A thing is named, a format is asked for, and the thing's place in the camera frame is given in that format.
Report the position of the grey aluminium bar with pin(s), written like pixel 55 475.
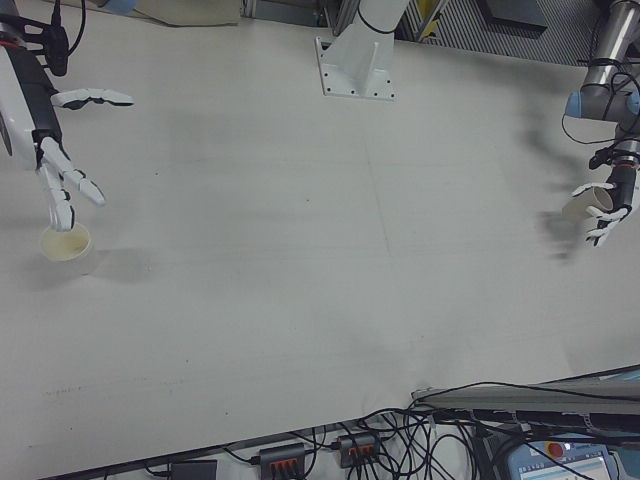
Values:
pixel 525 401

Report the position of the ribbed paper cup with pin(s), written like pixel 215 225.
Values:
pixel 66 246

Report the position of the grey ribbed vent panel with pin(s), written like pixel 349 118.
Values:
pixel 500 37

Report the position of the black power adapter box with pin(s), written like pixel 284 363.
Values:
pixel 194 470

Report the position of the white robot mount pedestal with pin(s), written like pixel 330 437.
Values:
pixel 352 70

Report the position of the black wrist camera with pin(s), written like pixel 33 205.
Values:
pixel 600 157
pixel 57 47

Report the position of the plain paper cup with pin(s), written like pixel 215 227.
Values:
pixel 581 208

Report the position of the grey hub with orange ports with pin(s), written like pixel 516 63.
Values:
pixel 360 450
pixel 282 456

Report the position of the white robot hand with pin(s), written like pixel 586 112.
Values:
pixel 627 195
pixel 22 100

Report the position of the beige cardboard sheet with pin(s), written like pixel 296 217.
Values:
pixel 190 12

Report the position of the robot teach pendant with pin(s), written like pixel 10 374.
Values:
pixel 550 462

